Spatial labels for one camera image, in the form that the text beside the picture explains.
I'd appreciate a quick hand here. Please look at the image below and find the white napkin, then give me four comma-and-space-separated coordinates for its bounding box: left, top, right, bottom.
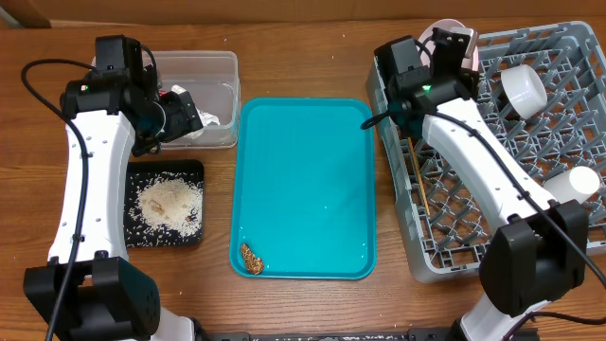
171, 84, 221, 140

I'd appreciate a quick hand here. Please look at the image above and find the large pink plate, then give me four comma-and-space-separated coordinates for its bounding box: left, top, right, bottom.
418, 19, 479, 71

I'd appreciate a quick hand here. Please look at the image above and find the white rice pile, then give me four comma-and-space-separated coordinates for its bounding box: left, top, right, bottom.
125, 171, 204, 238

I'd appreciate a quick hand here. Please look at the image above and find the grey bowl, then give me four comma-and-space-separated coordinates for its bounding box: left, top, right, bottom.
501, 64, 547, 119

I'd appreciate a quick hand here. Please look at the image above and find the wooden chopstick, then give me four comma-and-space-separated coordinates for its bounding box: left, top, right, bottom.
407, 137, 431, 217

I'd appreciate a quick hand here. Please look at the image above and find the brown food scrap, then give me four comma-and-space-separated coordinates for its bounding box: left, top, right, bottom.
240, 243, 264, 276

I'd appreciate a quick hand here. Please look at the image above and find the white cup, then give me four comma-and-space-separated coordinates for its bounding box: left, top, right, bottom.
544, 166, 600, 204

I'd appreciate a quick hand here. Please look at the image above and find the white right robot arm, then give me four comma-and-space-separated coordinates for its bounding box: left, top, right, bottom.
366, 27, 592, 340

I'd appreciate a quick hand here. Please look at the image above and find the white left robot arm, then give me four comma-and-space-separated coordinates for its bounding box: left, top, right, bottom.
24, 35, 206, 340

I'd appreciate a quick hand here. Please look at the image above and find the grey dishwasher rack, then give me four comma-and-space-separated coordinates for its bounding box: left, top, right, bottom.
376, 21, 605, 283

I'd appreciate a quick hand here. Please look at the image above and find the clear plastic bin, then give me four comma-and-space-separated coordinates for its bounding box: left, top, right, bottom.
141, 50, 241, 150

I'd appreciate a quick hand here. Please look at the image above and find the black plastic tray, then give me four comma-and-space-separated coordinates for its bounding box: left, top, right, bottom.
123, 160, 205, 248

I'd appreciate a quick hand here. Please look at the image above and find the teal serving tray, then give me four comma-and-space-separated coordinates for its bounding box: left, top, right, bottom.
229, 98, 377, 280

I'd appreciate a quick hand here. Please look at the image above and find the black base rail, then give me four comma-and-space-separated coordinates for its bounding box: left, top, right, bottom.
205, 328, 457, 341

